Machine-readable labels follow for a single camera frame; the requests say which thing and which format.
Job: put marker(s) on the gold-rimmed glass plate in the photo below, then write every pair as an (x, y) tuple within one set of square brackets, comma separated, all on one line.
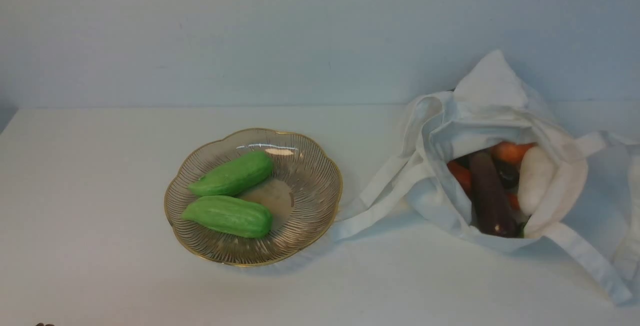
[(303, 195)]

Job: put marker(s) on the dark purple eggplant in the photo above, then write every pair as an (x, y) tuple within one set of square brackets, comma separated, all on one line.
[(488, 198)]

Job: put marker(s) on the white cloth tote bag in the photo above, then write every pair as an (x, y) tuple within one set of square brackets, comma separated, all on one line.
[(492, 104)]

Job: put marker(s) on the white radish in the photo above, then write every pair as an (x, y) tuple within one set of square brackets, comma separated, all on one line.
[(536, 172)]

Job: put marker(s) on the green cucumber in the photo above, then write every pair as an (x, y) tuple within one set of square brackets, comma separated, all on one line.
[(230, 215), (234, 176)]

